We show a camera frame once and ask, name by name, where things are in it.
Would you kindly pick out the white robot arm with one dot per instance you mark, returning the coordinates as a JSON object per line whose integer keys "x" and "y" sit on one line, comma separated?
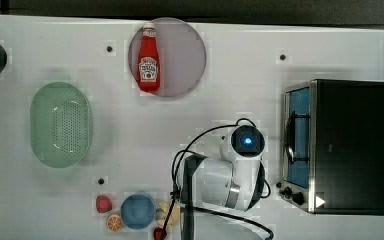
{"x": 234, "y": 179}

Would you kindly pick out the round grey plate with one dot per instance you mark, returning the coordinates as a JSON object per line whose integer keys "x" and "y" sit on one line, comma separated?
{"x": 182, "y": 55}

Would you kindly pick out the red ketchup bottle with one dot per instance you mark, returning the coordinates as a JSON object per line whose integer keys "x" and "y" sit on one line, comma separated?
{"x": 148, "y": 60}

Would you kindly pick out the yellow toy banana bunch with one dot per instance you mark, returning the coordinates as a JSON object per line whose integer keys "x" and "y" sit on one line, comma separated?
{"x": 165, "y": 216}

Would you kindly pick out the blue bowl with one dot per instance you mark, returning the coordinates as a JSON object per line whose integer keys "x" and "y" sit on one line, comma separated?
{"x": 138, "y": 211}

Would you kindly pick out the small red toy fruit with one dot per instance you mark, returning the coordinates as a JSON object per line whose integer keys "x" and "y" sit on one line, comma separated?
{"x": 159, "y": 233}

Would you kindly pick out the red toy strawberry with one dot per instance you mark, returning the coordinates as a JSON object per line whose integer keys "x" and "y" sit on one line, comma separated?
{"x": 103, "y": 204}

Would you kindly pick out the toy orange slice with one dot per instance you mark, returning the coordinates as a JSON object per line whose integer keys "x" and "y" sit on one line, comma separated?
{"x": 114, "y": 222}

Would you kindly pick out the green perforated colander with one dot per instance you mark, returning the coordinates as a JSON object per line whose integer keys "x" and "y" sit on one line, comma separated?
{"x": 60, "y": 125}

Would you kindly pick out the silver black toaster oven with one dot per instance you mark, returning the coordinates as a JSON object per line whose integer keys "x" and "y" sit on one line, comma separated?
{"x": 333, "y": 147}

